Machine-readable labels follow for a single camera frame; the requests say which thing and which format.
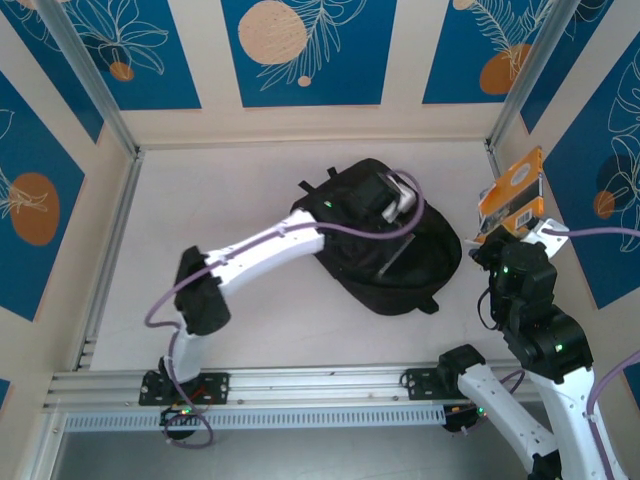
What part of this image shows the orange paperback book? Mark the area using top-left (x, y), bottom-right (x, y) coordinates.
top-left (474, 145), bottom-right (547, 245)

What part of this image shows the black backpack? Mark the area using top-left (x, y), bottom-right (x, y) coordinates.
top-left (290, 158), bottom-right (462, 317)

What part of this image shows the blue poster orange circle flower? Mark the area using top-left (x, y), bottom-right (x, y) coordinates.
top-left (542, 44), bottom-right (640, 311)
top-left (0, 69), bottom-right (86, 322)

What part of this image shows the blue poster large peach circle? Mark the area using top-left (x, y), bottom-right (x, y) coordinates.
top-left (221, 0), bottom-right (399, 108)

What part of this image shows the blue poster fern orange circle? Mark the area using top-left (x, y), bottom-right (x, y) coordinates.
top-left (422, 0), bottom-right (557, 105)

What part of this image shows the blue poster white flower outline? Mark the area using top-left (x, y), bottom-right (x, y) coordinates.
top-left (49, 0), bottom-right (202, 111)

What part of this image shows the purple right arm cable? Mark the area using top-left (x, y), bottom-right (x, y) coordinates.
top-left (449, 225), bottom-right (640, 480)

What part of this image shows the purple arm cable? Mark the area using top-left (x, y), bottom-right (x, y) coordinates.
top-left (449, 225), bottom-right (640, 480)
top-left (144, 169), bottom-right (426, 449)

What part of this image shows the aluminium side rail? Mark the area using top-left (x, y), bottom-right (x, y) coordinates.
top-left (487, 141), bottom-right (506, 186)
top-left (74, 149), bottom-right (146, 371)

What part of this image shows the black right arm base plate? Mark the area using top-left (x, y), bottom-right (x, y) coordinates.
top-left (402, 367), bottom-right (447, 401)

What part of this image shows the aluminium frame rail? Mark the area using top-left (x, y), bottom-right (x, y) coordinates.
top-left (42, 362), bottom-right (596, 414)

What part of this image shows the aluminium corner post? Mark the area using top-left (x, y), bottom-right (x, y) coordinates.
top-left (37, 0), bottom-right (141, 157)
top-left (488, 0), bottom-right (574, 151)

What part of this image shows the blue floral wall poster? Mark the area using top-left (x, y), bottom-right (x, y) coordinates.
top-left (0, 9), bottom-right (105, 145)
top-left (519, 0), bottom-right (640, 135)

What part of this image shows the white slotted cable duct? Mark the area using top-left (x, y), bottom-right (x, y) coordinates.
top-left (62, 405), bottom-right (449, 432)

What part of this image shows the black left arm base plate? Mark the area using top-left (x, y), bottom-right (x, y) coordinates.
top-left (138, 370), bottom-right (231, 406)

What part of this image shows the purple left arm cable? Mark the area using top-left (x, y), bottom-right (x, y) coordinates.
top-left (144, 169), bottom-right (426, 449)

